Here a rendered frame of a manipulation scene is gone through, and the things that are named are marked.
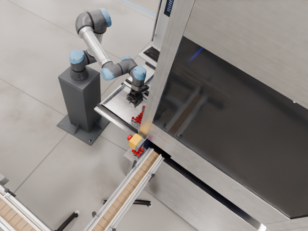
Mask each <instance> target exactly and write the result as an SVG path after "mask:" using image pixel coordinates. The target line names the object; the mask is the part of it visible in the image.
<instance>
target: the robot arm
mask: <svg viewBox="0 0 308 231"><path fill-rule="evenodd" d="M111 25H112V22H111V17H110V15H109V13H108V11H107V10H106V9H104V8H102V9H97V10H93V11H87V12H83V13H81V14H79V16H78V17H77V19H76V23H75V28H76V32H77V34H78V36H79V37H80V38H81V39H83V40H84V42H85V44H86V45H87V49H86V50H83V51H82V50H79V49H75V50H73V51H72V52H70V54H69V61H70V64H71V70H70V76H71V78H72V79H73V80H75V81H83V80H85V79H87V78H88V75H89V74H88V70H87V68H86V65H89V64H92V63H95V62H98V64H99V65H100V67H101V68H102V69H101V70H100V73H101V76H102V78H103V79H104V80H105V81H109V80H112V79H114V78H117V77H119V76H122V75H125V74H127V73H128V74H129V75H130V76H131V77H132V89H131V90H130V93H129V94H128V95H127V98H126V99H128V101H129V103H133V105H135V106H134V108H135V107H136V106H138V105H139V104H140V103H141V102H142V101H143V94H142V93H141V92H143V91H146V90H148V89H149V86H148V85H146V84H144V82H145V78H146V69H145V68H144V67H142V66H138V65H137V64H136V63H135V61H134V60H133V59H132V58H131V57H130V56H124V57H123V58H122V59H121V62H120V63H117V64H114V63H113V62H112V60H111V59H110V57H109V56H108V54H107V53H106V51H105V50H104V48H103V47H102V45H101V43H102V38H103V34H104V33H105V32H106V29H107V27H110V26H111Z"/></svg>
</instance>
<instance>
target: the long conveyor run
mask: <svg viewBox="0 0 308 231"><path fill-rule="evenodd" d="M15 196H16V195H15V194H14V193H13V192H11V191H10V190H9V189H8V188H5V187H4V186H3V185H2V184H0V227H1V228H2V229H3V230H4V231H53V230H51V229H50V228H49V227H48V226H47V225H46V224H45V223H44V222H43V221H42V220H41V219H40V218H38V217H37V216H36V215H35V214H34V213H33V212H32V211H31V210H29V209H28V208H27V207H26V206H25V205H24V204H23V203H22V202H21V201H19V200H18V199H17V198H16V197H15Z"/></svg>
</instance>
